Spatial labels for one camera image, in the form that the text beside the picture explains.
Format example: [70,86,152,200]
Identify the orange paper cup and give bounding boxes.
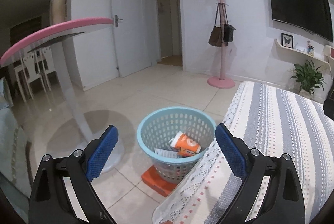
[169,131,201,153]

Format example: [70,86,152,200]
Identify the white milk carton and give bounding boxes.
[154,148,178,159]

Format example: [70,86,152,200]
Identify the red blue card box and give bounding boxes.
[178,148,196,158]

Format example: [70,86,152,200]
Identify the light blue trash basket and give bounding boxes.
[137,106,216,184]

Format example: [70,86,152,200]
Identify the striped woven rug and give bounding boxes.
[152,81,333,223]

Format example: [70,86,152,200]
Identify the pink edged round table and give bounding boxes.
[0,18,126,174]

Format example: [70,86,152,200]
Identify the orange box under basket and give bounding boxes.
[141,165,177,197]

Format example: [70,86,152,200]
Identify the green potted plant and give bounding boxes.
[290,60,326,99]

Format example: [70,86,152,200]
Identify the white dining chair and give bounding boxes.
[14,51,46,102]

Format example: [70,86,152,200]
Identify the pink coat rack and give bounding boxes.
[207,0,235,89]

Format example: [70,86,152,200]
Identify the small figurine on shelf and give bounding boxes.
[307,41,314,56]

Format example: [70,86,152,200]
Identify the framed butterfly picture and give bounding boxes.
[281,33,293,49]

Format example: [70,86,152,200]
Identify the brown hanging bag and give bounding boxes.
[208,3,223,48]

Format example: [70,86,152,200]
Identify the black hanging bag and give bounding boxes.
[223,3,235,43]

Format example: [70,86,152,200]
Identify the white door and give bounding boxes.
[111,0,156,78]

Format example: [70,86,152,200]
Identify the white wall shelf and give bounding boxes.
[274,39,332,71]

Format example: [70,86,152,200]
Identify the red white wall box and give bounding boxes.
[323,45,334,59]

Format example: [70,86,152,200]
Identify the black wall television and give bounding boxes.
[271,0,333,42]

